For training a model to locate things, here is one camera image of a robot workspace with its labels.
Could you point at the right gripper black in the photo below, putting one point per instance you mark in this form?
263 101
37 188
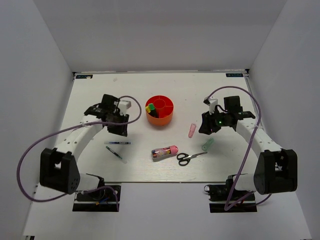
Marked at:
207 123

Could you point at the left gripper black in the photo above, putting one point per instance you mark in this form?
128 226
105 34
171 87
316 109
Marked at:
122 130

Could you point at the blue pen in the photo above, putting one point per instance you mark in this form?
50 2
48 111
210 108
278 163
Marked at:
117 142

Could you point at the green black highlighter marker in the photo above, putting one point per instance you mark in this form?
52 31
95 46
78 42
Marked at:
151 110

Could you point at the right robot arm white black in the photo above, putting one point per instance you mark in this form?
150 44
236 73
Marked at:
277 168

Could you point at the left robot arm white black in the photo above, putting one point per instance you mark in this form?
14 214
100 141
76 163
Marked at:
58 166

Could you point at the pink correction tape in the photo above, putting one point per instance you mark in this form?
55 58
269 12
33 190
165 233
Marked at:
192 130

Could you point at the green correction tape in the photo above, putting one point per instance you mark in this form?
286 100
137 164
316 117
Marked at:
207 144

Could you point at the green pen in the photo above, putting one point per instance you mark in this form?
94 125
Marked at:
116 154

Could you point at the pink capped eraser bottle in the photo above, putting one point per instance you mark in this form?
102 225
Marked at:
159 154

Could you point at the orange round organizer container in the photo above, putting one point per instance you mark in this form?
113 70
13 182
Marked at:
164 108

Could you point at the right blue label sticker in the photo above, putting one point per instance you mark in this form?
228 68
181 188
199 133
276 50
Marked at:
234 75

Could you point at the blue label sticker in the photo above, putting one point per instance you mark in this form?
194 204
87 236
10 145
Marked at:
234 75
84 76

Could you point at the left blue label sticker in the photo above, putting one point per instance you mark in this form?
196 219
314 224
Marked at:
84 76

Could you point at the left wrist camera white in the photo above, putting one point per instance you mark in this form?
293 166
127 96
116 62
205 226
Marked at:
123 106

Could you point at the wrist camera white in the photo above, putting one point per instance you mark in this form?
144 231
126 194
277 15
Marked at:
123 106
212 103

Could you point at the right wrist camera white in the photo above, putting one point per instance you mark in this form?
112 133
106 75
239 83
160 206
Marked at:
212 103

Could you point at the black handled scissors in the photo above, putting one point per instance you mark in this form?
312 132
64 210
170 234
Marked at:
184 158

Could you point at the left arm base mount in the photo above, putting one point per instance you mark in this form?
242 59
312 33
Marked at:
103 201

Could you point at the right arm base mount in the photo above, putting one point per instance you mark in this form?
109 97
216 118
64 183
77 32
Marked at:
218 195

